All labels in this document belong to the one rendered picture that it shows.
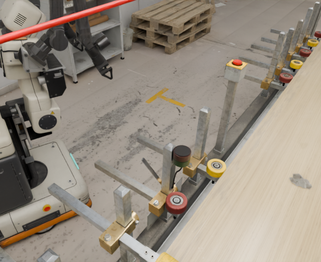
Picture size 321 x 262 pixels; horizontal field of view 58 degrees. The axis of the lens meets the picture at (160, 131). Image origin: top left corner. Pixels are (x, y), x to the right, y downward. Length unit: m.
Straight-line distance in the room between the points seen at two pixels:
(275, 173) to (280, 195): 0.12
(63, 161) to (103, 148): 0.56
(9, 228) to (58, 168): 0.47
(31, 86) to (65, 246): 1.03
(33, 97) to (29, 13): 0.44
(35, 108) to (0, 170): 0.37
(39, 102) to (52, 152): 0.64
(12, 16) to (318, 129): 1.55
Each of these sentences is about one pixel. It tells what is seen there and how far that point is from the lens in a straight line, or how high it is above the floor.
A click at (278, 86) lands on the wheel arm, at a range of 2.07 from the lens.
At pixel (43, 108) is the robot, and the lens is 1.76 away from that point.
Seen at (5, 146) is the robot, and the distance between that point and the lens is 1.65.
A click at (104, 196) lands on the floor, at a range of 2.28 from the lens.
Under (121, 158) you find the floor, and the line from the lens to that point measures 2.53.
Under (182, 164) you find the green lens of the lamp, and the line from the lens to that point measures 0.97.
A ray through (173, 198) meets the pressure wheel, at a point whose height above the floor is 0.90.
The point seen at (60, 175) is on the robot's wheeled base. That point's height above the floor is 0.28.
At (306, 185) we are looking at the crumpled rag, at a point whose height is 0.91.
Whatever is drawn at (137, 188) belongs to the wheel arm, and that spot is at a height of 0.86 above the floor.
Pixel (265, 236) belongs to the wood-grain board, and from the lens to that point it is 1.08.
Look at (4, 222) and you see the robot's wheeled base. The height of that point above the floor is 0.26.
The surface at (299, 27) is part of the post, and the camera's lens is 2.50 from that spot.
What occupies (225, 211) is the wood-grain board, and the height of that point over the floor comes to 0.90.
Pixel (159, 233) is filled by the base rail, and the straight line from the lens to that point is 1.25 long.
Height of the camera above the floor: 1.76
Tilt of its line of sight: 39 degrees down
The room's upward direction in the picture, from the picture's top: 2 degrees clockwise
